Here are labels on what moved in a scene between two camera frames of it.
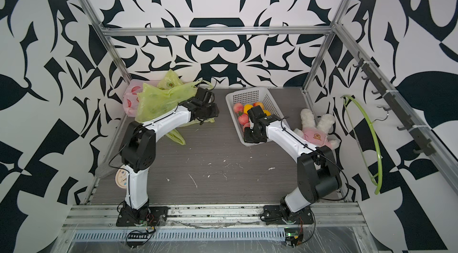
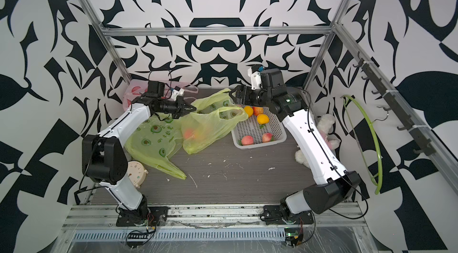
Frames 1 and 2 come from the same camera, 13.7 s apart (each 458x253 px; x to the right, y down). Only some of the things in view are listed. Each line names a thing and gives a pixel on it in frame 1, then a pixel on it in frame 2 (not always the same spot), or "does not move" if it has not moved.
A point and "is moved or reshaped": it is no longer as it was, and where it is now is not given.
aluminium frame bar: (216, 31) does not move
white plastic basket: (249, 97) is moved or reshaped
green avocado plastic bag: (154, 101) is moved or reshaped
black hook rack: (381, 85) does not move
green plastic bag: (169, 80) -> (155, 142)
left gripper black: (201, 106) -> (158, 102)
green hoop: (380, 185) does not move
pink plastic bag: (130, 96) does not move
